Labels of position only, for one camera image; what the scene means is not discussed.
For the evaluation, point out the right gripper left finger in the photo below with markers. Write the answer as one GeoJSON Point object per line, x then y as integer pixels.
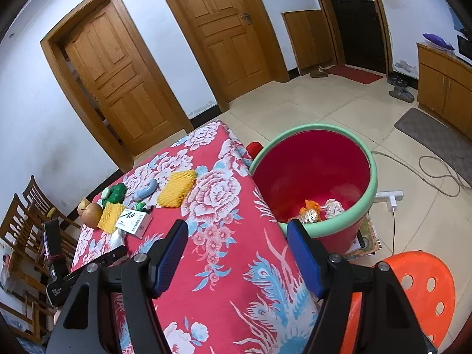
{"type": "Point", "coordinates": [86, 323]}

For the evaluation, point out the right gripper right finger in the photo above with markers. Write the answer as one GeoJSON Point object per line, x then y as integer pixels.
{"type": "Point", "coordinates": [333, 280]}

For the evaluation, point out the clear plastic bag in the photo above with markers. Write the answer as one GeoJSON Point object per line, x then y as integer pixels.
{"type": "Point", "coordinates": [118, 240]}

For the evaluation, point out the yellow foam fruit net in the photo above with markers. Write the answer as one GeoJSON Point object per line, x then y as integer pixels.
{"type": "Point", "coordinates": [109, 217]}

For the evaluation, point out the white blue carton box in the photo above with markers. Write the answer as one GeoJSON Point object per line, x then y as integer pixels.
{"type": "Point", "coordinates": [133, 222]}

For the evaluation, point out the small green blue toy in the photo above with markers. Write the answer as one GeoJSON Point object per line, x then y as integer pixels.
{"type": "Point", "coordinates": [143, 207]}

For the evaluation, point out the light blue plastic toy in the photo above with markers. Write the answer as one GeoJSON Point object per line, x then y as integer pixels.
{"type": "Point", "coordinates": [146, 191]}

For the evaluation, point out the orange snack packet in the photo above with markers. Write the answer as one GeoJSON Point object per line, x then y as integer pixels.
{"type": "Point", "coordinates": [309, 216]}

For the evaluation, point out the orange peel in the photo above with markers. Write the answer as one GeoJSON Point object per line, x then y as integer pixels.
{"type": "Point", "coordinates": [311, 205]}

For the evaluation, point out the orange plastic stool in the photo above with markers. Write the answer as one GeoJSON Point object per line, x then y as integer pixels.
{"type": "Point", "coordinates": [416, 294]}

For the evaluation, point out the wooden chair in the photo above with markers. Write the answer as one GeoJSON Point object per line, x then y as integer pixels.
{"type": "Point", "coordinates": [24, 265]}
{"type": "Point", "coordinates": [41, 206]}

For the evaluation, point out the red apple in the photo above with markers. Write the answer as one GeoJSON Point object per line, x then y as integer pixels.
{"type": "Point", "coordinates": [91, 215]}

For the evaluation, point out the books under bucket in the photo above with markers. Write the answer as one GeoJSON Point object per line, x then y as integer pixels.
{"type": "Point", "coordinates": [366, 242]}

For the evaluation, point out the yellow pear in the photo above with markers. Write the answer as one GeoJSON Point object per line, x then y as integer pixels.
{"type": "Point", "coordinates": [84, 203]}

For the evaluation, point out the green clover-shaped container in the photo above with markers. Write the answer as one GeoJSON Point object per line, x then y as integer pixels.
{"type": "Point", "coordinates": [114, 194]}

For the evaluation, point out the white power strip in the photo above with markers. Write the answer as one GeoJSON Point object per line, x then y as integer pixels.
{"type": "Point", "coordinates": [391, 198]}

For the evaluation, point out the red floral tablecloth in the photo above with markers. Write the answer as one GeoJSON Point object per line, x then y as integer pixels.
{"type": "Point", "coordinates": [237, 288]}

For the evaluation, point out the red bucket green rim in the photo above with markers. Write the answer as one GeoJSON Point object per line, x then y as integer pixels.
{"type": "Point", "coordinates": [318, 162]}

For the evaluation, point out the grey floor mat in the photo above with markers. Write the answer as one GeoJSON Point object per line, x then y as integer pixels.
{"type": "Point", "coordinates": [439, 139]}

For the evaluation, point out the left wooden door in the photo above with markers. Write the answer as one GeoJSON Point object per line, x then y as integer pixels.
{"type": "Point", "coordinates": [112, 81]}

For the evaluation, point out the wooden door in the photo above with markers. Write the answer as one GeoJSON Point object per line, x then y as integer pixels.
{"type": "Point", "coordinates": [234, 44]}
{"type": "Point", "coordinates": [112, 81]}

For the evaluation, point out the grey shoes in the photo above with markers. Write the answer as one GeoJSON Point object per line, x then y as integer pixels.
{"type": "Point", "coordinates": [399, 90]}

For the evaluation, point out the wooden sideboard cabinet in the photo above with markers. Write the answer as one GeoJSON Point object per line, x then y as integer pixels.
{"type": "Point", "coordinates": [444, 87]}

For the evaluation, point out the red door mat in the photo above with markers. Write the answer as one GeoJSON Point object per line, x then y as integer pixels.
{"type": "Point", "coordinates": [353, 74]}

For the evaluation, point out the brown shoe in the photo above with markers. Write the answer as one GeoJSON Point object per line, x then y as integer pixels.
{"type": "Point", "coordinates": [318, 72]}

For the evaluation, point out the white microwave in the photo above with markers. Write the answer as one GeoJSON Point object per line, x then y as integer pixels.
{"type": "Point", "coordinates": [464, 47]}

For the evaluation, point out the purple bag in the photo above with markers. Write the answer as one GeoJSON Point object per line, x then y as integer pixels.
{"type": "Point", "coordinates": [438, 41]}

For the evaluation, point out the middle wooden door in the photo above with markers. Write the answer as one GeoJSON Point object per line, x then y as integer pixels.
{"type": "Point", "coordinates": [234, 44]}

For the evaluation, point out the black entrance door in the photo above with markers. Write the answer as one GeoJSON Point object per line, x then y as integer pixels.
{"type": "Point", "coordinates": [359, 31]}

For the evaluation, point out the wooden wall panel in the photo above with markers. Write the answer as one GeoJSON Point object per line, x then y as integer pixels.
{"type": "Point", "coordinates": [310, 39]}

